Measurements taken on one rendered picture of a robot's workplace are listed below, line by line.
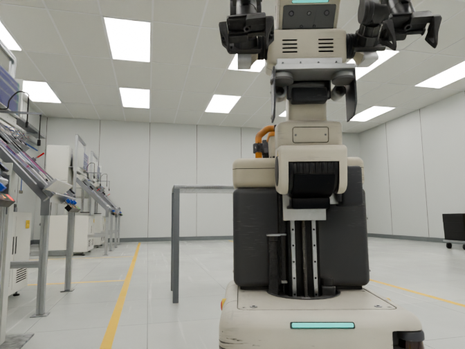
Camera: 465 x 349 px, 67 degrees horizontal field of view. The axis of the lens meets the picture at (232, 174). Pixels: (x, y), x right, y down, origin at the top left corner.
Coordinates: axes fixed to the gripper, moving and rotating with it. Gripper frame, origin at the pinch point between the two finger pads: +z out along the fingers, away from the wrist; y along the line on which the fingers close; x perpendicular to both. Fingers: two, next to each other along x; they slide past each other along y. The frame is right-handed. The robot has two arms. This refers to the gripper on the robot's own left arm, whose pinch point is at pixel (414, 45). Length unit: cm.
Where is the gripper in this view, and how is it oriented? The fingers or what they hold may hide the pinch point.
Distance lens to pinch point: 105.7
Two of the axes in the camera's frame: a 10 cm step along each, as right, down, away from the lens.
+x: 1.1, 5.4, 8.3
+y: 9.9, -0.3, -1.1
